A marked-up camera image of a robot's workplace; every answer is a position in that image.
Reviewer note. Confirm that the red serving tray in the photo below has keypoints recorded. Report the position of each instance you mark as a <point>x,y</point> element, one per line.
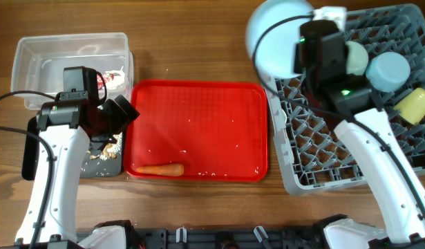
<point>216,130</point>

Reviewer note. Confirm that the white tissue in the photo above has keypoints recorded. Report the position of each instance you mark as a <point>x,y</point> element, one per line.
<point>114,79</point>

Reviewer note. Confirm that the red snack wrapper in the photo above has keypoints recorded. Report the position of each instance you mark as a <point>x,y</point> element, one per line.
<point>103,80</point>

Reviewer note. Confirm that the light green bowl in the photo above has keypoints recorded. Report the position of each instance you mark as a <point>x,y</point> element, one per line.
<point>357,60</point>

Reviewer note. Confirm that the food scraps pile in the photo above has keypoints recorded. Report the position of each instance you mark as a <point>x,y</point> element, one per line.
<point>104,162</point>

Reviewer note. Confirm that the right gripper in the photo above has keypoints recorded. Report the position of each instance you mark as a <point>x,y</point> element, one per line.
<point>308,88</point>

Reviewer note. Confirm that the black tray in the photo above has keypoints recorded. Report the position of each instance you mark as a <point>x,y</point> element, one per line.
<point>30,158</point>

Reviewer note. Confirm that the yellow plastic cup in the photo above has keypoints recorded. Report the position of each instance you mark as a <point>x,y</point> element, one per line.
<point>412,107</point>

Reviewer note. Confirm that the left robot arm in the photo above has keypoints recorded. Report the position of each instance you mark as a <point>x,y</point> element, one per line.
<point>65,128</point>

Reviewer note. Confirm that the orange carrot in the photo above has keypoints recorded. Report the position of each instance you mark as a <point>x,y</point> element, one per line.
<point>162,170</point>

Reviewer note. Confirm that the clear plastic bin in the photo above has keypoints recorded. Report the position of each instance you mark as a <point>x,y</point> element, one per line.
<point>40,61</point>

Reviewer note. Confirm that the grey dishwasher rack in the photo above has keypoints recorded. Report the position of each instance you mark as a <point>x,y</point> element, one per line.
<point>310,157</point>

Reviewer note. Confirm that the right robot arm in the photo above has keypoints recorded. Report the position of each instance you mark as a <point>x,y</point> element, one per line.
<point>364,129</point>

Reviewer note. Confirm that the light blue bowl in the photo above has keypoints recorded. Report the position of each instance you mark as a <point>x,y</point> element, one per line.
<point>388,72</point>

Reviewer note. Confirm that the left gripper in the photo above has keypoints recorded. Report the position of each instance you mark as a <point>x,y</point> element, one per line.
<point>104,139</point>

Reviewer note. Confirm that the light blue plate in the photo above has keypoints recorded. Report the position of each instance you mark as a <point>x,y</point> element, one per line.
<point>276,53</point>

